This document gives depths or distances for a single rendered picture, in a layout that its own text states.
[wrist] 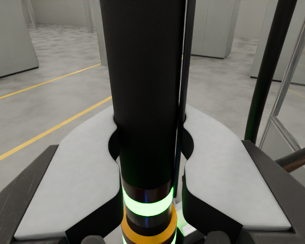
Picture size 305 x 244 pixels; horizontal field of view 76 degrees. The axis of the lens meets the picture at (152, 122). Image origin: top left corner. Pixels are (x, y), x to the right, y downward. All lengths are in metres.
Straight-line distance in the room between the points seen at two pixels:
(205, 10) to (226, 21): 0.77
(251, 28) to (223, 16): 5.18
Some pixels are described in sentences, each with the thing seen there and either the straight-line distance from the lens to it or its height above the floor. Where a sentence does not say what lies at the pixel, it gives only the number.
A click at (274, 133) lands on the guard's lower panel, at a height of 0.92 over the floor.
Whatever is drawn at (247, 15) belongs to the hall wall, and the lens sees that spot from 12.27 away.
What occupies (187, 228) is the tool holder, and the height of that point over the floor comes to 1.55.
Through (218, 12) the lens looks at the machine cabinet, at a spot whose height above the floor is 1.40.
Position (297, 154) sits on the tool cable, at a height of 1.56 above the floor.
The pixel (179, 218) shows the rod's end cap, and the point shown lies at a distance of 0.19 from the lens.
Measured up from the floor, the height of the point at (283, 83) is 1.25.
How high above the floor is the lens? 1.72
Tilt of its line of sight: 32 degrees down
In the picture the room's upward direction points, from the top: straight up
